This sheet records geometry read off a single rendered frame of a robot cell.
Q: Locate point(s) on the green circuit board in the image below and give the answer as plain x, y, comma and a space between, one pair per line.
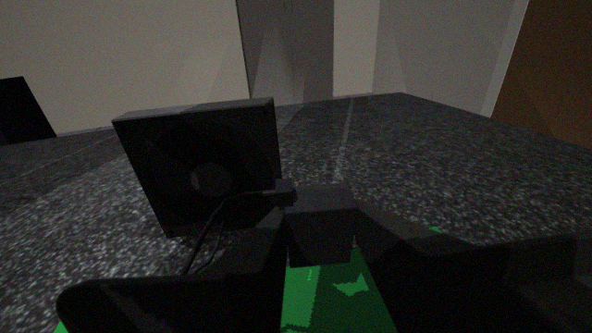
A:
339, 298

